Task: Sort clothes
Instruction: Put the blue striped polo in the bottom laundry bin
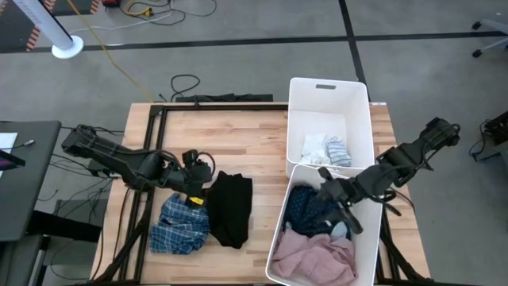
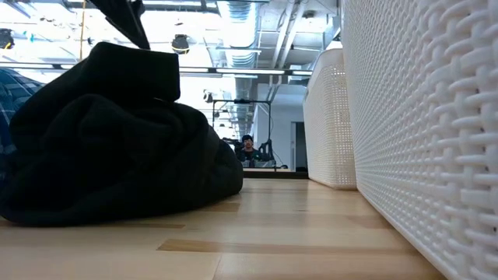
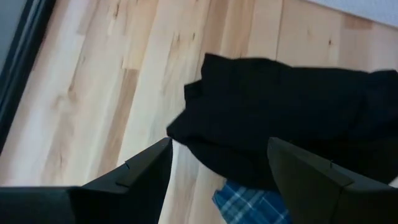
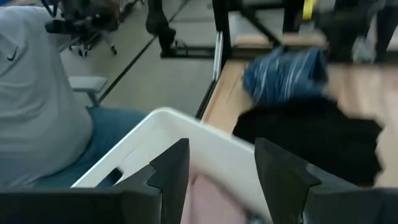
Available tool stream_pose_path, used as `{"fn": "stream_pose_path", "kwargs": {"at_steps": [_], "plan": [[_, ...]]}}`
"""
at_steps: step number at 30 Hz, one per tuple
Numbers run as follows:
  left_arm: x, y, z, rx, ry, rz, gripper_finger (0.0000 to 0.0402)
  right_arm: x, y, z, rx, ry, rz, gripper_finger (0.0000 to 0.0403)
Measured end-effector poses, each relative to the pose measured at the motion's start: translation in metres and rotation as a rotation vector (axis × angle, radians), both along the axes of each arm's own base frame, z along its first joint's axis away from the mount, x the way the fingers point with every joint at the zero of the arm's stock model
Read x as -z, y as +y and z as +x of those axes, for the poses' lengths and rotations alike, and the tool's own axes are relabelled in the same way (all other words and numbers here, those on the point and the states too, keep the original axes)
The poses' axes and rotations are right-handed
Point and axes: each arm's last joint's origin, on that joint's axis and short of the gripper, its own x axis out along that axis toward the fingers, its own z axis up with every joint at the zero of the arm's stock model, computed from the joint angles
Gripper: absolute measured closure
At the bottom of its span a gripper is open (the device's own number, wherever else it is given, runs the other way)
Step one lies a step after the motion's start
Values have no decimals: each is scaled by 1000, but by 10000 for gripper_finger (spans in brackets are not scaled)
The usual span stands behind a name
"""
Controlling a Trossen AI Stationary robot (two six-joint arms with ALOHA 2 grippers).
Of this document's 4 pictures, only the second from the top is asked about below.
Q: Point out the long ceiling light strip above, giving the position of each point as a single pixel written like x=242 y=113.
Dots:
x=249 y=71

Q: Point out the blue plaid shirt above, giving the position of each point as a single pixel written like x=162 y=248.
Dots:
x=15 y=101

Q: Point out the person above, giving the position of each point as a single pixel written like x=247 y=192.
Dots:
x=248 y=149

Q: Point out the white perforated plastic bin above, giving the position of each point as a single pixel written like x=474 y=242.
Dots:
x=428 y=136
x=330 y=128

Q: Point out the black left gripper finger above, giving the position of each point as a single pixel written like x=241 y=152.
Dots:
x=120 y=19
x=139 y=9

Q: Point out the silver spiral ventilation duct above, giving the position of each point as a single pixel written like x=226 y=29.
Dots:
x=239 y=31

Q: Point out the black dome camera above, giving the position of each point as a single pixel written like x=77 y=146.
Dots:
x=207 y=96

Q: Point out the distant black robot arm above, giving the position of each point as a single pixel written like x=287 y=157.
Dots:
x=268 y=151

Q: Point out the black garment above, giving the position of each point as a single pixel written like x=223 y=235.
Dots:
x=116 y=155

